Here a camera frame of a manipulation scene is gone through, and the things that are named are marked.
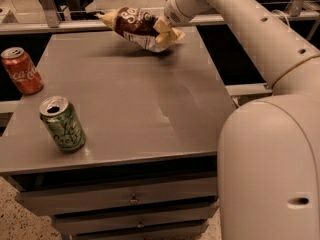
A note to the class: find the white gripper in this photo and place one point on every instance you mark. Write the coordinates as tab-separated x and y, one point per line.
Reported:
174	11

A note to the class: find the brown chip bag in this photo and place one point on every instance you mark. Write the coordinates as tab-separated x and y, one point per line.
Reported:
135	25

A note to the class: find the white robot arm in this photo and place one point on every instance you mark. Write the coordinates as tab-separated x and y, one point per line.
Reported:
269	148

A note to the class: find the green soda can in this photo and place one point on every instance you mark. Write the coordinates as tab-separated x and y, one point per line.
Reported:
60	118

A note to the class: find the red coke can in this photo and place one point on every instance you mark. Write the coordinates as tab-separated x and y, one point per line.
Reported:
21	70

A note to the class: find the grey drawer cabinet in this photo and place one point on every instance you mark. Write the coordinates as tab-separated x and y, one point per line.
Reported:
145	116

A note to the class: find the bottom drawer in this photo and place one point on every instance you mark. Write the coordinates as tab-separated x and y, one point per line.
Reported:
150	233

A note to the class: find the drawer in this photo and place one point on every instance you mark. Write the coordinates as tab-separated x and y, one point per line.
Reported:
150	233
105	196
135	219

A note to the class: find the top drawer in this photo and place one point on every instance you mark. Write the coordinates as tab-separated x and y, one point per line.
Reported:
105	196

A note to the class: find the middle drawer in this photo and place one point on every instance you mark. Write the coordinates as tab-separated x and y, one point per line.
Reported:
135	219

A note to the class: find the metal window rail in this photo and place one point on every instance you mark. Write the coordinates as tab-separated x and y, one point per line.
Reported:
96	25

